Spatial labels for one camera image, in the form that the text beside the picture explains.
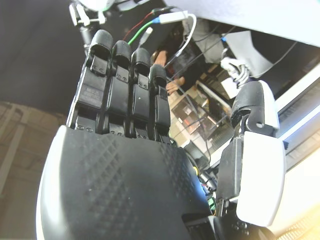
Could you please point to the person's hand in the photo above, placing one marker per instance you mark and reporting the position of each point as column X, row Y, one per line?
column 236, row 70

